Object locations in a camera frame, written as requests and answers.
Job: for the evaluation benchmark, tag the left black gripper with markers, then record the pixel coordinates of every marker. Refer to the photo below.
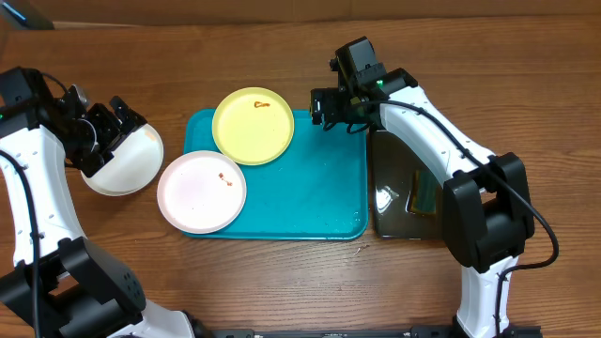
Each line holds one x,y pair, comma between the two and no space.
117,129

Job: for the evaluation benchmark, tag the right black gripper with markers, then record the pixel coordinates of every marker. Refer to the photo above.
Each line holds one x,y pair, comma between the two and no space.
322,106

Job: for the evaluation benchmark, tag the white plate with orange stain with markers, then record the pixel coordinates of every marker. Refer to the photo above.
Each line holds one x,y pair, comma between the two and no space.
135,164

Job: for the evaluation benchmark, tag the teal plastic tray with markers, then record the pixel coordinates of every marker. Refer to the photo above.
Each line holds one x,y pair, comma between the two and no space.
316,190

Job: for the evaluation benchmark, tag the yellow-green plate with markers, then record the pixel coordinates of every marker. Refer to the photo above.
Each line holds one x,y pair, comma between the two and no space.
253,126

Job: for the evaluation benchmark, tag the green yellow sponge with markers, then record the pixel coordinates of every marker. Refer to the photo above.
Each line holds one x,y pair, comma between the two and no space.
423,193

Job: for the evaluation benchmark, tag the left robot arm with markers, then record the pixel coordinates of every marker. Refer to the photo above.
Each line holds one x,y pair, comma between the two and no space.
62,284

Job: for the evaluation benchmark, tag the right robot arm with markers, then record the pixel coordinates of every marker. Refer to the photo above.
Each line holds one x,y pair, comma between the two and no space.
483,202

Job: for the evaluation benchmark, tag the black water tray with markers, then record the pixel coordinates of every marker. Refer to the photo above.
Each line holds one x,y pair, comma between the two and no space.
393,166

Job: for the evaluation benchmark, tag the white plate with red stain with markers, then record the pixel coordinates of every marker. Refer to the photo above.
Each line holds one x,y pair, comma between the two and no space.
201,192

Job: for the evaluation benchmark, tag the dark corner object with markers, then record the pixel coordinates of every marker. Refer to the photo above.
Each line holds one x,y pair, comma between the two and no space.
22,15

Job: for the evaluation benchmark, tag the small white scrap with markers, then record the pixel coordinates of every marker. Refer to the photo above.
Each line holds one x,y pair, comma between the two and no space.
361,248

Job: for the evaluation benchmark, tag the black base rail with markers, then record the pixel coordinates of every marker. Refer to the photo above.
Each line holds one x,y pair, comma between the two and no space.
429,331

